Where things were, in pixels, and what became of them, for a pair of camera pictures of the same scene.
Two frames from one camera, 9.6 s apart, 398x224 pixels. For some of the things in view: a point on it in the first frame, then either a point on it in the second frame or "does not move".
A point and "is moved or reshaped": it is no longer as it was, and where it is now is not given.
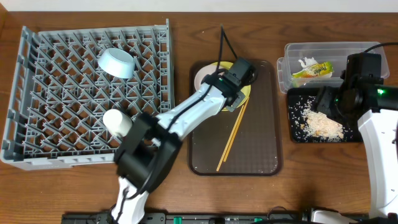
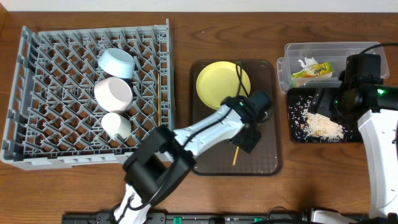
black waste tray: [307, 125] does not move
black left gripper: [235, 100] → [247, 140]
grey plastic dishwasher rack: [58, 95] does not move
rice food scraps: [308, 123] does not move
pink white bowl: [201, 72] → [113, 94]
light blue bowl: [117, 62] does not move
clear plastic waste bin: [320, 65] does not move
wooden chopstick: [231, 137] → [158, 100]
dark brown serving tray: [247, 142] does not move
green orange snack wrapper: [322, 70] does not move
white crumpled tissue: [308, 62] does not move
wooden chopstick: [232, 142] is moved or reshaped
